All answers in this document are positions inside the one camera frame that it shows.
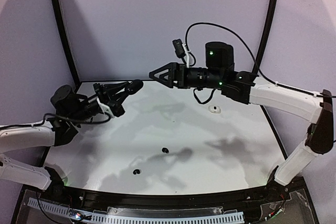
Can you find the black earbud charging case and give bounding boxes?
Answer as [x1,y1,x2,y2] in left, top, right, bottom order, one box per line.
[124,79,144,95]

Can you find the white earbud charging case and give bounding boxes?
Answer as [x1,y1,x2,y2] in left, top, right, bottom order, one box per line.
[208,105,221,114]

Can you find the black earbud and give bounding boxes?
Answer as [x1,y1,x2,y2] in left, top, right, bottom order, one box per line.
[133,169,141,175]
[162,147,169,154]

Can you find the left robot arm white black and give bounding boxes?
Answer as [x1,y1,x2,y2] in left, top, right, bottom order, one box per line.
[1,80,143,193]

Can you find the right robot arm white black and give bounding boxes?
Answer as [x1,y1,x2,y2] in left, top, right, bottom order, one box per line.
[149,39,334,186]

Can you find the black earbud front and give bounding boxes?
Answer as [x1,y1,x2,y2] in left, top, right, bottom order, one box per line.
[133,169,141,175]

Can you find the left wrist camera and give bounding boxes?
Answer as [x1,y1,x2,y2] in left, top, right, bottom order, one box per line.
[96,98,125,119]

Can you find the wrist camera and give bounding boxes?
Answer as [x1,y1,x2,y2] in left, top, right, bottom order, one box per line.
[172,39,196,68]
[96,98,125,119]

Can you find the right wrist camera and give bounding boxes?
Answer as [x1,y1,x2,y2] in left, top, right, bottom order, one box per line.
[172,39,196,68]

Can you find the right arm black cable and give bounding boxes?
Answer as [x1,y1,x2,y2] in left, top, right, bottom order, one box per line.
[185,22,336,105]

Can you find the black front aluminium rail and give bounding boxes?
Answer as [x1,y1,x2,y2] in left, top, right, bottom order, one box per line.
[64,186,282,210]

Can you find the left black frame post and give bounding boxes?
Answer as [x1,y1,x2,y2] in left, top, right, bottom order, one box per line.
[51,0,81,88]

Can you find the black frame post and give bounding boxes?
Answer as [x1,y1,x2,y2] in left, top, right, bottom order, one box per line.
[51,0,81,88]
[253,0,277,73]

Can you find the right black frame post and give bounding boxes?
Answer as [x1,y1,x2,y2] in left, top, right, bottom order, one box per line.
[253,0,277,73]

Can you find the white slotted cable duct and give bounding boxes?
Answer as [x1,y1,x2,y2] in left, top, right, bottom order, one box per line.
[26,197,245,224]

